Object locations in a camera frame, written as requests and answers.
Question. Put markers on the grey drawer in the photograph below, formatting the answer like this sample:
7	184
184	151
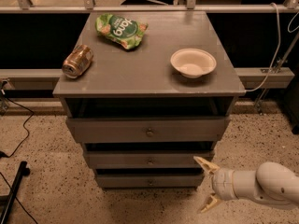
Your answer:
148	181
147	130
144	159

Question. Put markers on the green snack bag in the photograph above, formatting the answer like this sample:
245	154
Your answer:
128	33

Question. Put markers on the grey wooden drawer cabinet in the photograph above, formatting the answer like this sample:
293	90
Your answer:
142	84

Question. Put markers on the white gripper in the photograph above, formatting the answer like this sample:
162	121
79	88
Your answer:
222	183

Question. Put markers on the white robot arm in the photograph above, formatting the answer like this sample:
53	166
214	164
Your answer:
271	184

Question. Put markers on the metal railing frame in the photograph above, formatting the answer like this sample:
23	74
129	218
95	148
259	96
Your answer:
149	8

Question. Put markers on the black stand leg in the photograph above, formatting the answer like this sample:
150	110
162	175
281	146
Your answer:
7	201

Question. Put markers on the grey middle drawer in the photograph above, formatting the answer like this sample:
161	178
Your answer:
144	159

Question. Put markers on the gold drink can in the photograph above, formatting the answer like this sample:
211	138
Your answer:
78	61

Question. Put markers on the white paper bowl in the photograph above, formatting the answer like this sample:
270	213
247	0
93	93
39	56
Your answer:
193	63

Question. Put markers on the grey bottom drawer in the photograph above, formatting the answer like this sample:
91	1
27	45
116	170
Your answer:
148	181

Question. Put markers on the grey top drawer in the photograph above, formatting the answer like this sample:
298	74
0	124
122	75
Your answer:
147	130

